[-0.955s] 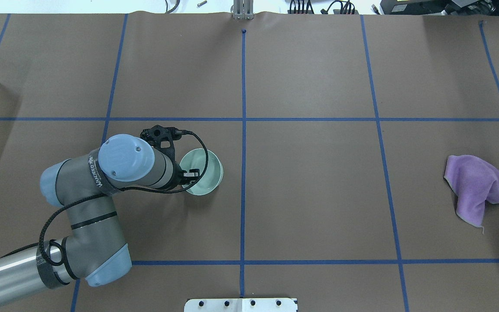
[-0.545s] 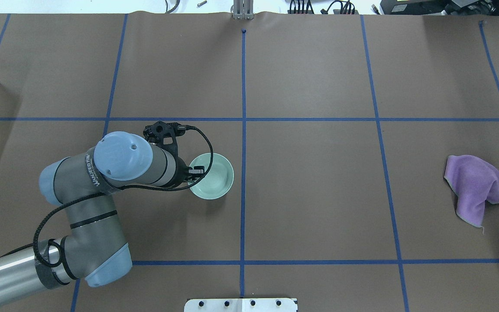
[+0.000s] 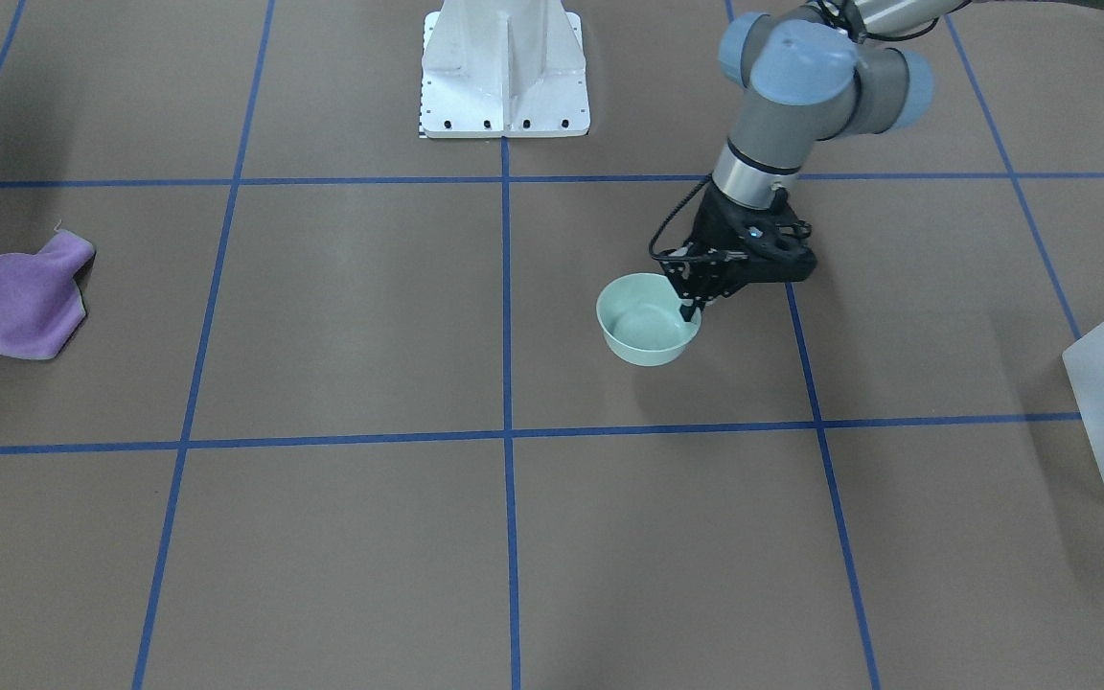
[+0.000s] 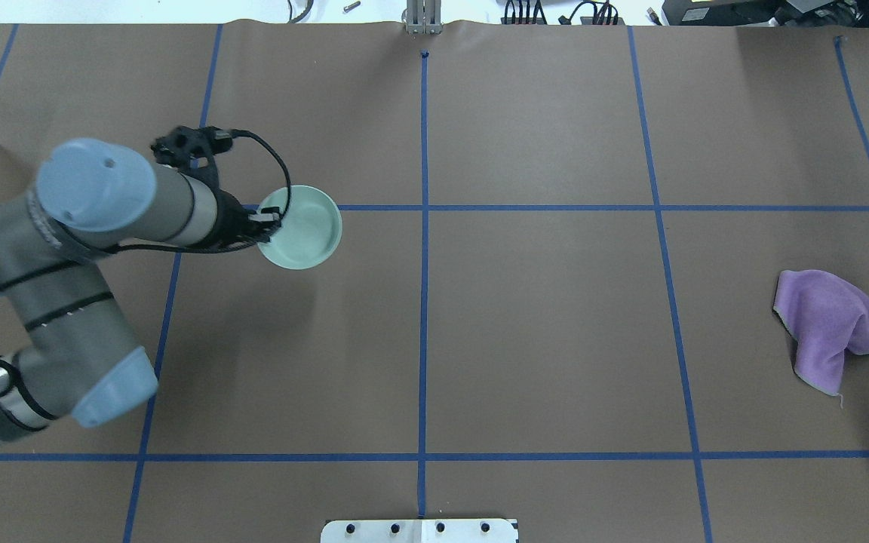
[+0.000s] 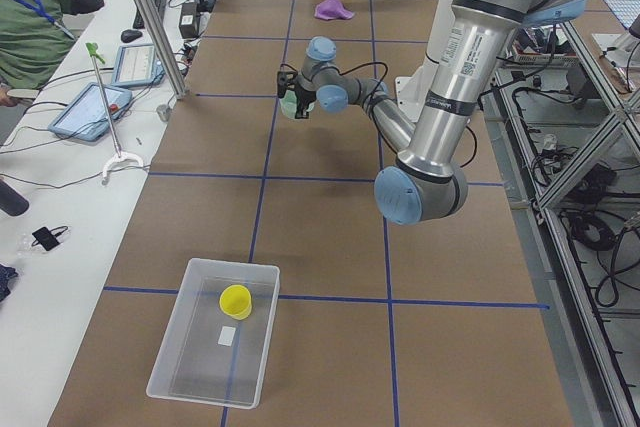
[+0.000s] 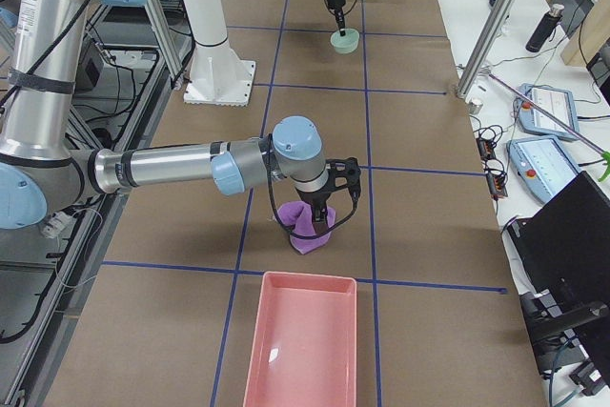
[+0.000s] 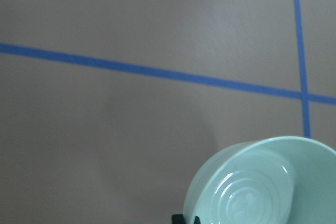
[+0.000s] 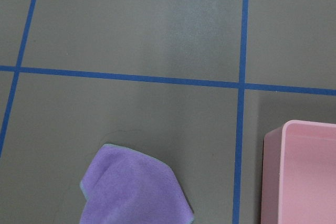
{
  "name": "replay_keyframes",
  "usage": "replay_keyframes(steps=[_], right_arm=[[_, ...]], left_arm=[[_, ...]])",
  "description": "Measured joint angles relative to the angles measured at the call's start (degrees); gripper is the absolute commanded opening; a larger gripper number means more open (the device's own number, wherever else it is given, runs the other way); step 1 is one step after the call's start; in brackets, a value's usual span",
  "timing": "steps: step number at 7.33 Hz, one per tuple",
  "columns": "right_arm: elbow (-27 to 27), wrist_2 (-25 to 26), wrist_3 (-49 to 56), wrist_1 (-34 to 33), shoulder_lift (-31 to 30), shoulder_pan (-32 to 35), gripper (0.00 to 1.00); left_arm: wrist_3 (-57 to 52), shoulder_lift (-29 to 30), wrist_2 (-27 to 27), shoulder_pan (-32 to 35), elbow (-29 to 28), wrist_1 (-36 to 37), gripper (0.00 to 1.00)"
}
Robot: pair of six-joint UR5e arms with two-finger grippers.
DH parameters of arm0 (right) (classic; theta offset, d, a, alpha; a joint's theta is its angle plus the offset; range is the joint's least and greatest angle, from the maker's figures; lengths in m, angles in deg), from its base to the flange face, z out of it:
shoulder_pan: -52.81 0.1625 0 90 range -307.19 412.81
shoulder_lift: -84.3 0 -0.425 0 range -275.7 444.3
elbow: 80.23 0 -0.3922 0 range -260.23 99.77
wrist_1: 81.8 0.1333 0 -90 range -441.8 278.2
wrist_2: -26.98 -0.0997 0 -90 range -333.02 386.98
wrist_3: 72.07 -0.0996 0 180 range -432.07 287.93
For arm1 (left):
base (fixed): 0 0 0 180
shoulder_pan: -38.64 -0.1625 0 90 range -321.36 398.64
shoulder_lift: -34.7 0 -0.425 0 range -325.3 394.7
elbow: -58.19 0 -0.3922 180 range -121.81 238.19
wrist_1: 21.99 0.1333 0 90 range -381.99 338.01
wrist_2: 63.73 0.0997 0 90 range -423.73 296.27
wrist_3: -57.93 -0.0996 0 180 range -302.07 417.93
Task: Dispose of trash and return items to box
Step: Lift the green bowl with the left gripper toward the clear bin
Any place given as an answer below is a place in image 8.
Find pink plastic bin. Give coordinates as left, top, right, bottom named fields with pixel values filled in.
left=261, top=120, right=335, bottom=223

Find purple microfiber cloth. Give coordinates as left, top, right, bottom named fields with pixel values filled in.
left=79, top=144, right=194, bottom=223

